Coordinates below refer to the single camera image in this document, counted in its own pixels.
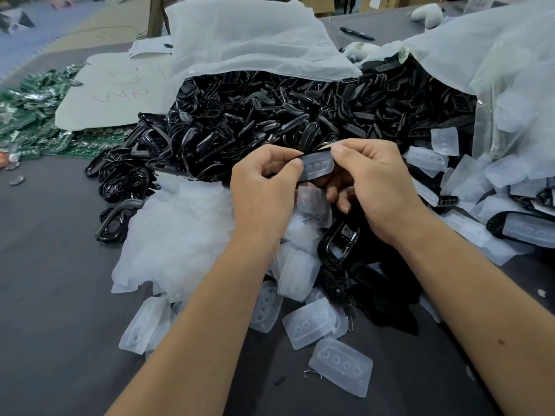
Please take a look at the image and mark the person's right hand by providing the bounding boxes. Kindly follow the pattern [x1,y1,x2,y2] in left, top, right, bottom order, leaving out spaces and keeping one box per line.
[323,138,429,248]

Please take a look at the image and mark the person's left hand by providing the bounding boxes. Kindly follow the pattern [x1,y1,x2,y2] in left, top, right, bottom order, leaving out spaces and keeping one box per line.
[230,144,304,246]

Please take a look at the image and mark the translucent silicone button pad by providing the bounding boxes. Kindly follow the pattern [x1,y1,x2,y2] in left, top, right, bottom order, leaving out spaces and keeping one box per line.
[299,151,336,183]

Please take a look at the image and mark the person's left forearm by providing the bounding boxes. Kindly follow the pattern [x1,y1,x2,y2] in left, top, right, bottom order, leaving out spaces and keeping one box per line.
[104,235,288,416]

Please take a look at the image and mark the person's right forearm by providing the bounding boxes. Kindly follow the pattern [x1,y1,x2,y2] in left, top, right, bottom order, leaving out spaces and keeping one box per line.
[388,210,555,416]

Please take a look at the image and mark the pile of black key shells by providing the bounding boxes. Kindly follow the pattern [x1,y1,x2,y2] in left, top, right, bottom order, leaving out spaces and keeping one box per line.
[84,52,480,252]

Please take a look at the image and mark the heap of translucent silicone pads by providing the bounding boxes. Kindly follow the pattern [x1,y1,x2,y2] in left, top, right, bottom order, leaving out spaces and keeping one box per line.
[403,125,555,267]
[110,177,374,399]

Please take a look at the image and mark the heap of matte black parts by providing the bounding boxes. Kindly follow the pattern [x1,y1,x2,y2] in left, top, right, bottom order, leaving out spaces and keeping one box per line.
[319,212,425,337]

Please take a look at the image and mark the black marker pen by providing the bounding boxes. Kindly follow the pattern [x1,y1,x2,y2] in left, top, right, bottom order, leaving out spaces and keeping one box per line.
[339,27,376,42]

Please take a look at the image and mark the white plastic bag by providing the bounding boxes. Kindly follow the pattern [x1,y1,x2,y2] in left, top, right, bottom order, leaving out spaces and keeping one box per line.
[164,0,363,113]

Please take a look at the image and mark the cardboard box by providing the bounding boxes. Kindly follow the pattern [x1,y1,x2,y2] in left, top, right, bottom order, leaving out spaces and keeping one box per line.
[304,0,347,14]

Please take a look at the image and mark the small white paper sheet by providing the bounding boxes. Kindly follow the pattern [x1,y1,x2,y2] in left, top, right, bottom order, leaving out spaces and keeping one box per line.
[128,37,174,59]

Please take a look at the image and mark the white sheet with red scribbles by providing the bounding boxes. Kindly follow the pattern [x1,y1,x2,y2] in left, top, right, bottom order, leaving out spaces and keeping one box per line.
[55,53,183,131]

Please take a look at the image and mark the clear plastic bag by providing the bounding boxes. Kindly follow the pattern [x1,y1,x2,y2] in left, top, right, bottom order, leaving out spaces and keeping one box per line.
[399,0,555,180]

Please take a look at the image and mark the black shell with fitted pad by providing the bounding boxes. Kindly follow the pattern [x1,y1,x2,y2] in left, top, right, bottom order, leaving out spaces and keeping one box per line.
[486,211,555,250]

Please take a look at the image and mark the pile of green circuit boards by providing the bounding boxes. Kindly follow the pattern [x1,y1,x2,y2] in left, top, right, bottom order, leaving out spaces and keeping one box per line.
[0,62,137,161]

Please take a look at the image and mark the glossy black key frame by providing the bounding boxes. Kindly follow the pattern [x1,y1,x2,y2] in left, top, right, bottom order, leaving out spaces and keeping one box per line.
[317,221,361,270]

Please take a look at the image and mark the wooden post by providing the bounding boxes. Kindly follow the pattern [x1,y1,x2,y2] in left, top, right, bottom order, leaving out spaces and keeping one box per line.
[147,0,167,38]

